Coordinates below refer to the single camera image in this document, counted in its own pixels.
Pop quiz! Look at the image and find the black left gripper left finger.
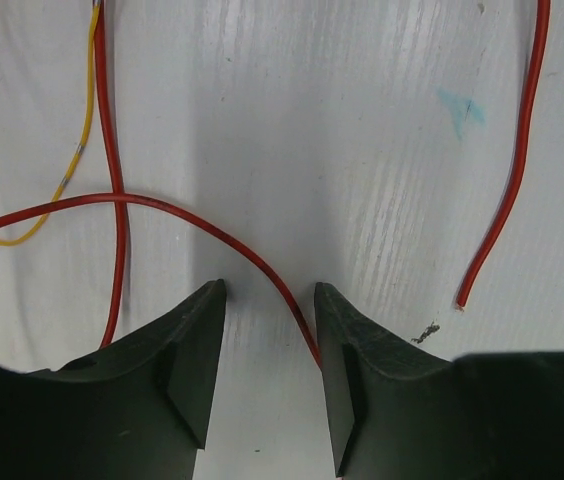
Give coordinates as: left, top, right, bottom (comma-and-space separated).
0, 280, 226, 479

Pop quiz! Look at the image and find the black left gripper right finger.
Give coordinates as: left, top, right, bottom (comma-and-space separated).
314, 283, 564, 479

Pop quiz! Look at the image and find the red wire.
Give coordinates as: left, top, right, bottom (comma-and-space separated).
0, 192, 324, 369
454, 0, 552, 309

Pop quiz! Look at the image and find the bundle of thin wires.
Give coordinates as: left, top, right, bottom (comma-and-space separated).
0, 0, 131, 349

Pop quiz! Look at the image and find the yellow striped wire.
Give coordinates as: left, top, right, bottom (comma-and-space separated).
0, 0, 103, 247

